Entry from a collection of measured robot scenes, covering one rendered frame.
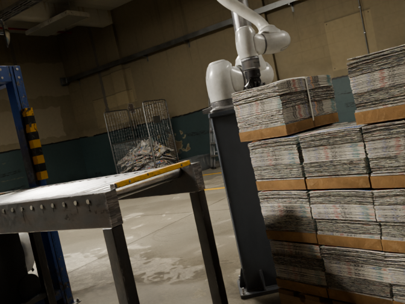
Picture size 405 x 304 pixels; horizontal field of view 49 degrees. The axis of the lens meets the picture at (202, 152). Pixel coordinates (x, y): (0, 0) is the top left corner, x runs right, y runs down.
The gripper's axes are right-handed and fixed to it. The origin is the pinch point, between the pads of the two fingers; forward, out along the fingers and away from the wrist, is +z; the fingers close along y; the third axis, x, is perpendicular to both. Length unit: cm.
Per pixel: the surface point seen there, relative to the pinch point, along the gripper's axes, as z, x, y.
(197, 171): 20, -5, -48
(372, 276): 69, -58, -18
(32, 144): -9, 125, -72
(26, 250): 58, 152, -83
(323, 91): -2.8, -30.5, 11.1
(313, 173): 29, -41, -19
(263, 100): -4.0, -21.5, -18.3
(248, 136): 10.0, -8.2, -18.9
